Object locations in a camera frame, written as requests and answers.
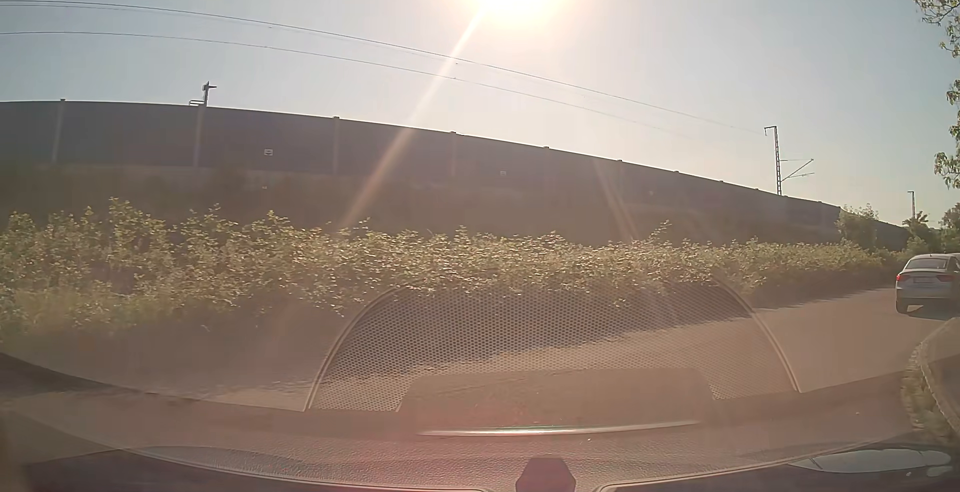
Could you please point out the row of green bushes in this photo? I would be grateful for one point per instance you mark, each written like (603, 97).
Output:
(375, 263)

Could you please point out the long dark noise barrier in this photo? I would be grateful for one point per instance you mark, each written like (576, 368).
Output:
(300, 151)

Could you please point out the lattice catenary mast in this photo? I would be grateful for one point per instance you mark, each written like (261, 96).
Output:
(777, 162)

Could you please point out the catenary mast with crossarm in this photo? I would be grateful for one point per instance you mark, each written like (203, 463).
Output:
(204, 93)

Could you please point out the grey asphalt road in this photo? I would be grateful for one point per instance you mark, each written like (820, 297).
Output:
(840, 334)

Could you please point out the thin pole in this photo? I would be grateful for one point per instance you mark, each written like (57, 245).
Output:
(912, 203)

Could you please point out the silver car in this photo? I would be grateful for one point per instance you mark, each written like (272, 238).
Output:
(926, 280)

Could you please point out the group of trees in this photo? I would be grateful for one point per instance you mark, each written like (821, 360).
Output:
(930, 233)

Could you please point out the grass verge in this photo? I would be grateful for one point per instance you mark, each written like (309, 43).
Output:
(921, 394)

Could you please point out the leafy tree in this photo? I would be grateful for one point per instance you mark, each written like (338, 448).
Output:
(946, 4)

